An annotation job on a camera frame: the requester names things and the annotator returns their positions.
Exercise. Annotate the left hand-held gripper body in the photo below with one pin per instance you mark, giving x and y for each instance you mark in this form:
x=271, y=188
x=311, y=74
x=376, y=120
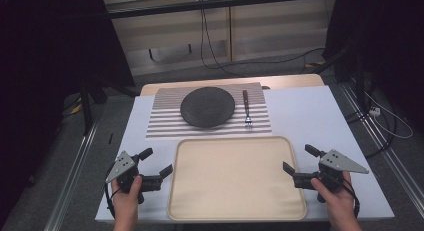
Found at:
x=120, y=166

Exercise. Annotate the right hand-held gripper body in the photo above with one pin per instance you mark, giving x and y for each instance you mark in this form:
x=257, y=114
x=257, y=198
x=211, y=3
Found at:
x=336, y=161

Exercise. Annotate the person's left hand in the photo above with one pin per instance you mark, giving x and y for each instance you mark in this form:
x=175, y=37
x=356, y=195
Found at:
x=125, y=206

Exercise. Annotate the person's right hand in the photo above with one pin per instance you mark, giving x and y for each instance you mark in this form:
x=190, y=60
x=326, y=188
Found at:
x=338, y=204

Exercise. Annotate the striped placemat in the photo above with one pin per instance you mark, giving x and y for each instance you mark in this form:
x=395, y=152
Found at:
x=160, y=124

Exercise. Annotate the beige plastic tray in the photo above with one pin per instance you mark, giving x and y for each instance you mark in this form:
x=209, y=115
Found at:
x=233, y=181

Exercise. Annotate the white power adapter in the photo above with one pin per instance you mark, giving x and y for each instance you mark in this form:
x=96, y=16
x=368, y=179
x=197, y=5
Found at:
x=375, y=111

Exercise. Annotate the black tripod stand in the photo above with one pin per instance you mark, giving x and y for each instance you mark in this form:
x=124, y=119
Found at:
x=87, y=104

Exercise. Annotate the black round plate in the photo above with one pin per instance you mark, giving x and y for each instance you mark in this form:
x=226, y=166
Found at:
x=206, y=107

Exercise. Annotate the black metal stand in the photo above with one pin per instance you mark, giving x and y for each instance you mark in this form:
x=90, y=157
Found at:
x=359, y=87

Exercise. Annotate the dark curtain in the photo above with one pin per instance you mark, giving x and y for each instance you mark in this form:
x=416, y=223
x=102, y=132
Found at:
x=383, y=41
x=43, y=74

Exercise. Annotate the light wooden cabinet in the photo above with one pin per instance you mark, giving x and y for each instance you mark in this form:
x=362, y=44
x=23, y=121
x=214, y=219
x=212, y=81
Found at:
x=273, y=27

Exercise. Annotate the aluminium floor rail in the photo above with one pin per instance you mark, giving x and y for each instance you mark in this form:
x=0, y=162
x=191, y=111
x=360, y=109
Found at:
x=386, y=149
x=70, y=181

